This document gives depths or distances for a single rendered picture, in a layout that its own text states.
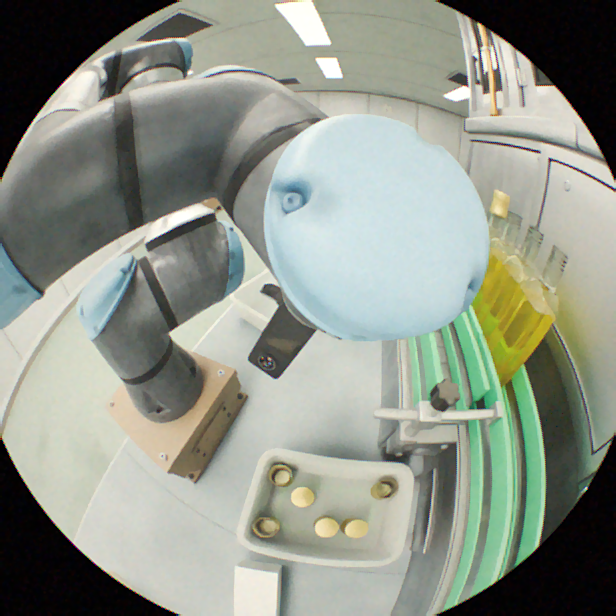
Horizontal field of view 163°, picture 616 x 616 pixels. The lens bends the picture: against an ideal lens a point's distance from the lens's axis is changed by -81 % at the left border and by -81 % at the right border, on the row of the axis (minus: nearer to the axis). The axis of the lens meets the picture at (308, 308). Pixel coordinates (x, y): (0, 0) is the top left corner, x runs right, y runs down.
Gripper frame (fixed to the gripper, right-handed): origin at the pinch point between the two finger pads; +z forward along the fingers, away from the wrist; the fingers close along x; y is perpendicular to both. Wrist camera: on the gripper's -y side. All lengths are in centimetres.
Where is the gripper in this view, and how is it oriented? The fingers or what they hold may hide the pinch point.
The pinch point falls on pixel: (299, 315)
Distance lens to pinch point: 39.9
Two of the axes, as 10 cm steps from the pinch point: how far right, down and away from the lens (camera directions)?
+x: -8.6, -5.1, -0.4
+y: 5.1, -8.6, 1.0
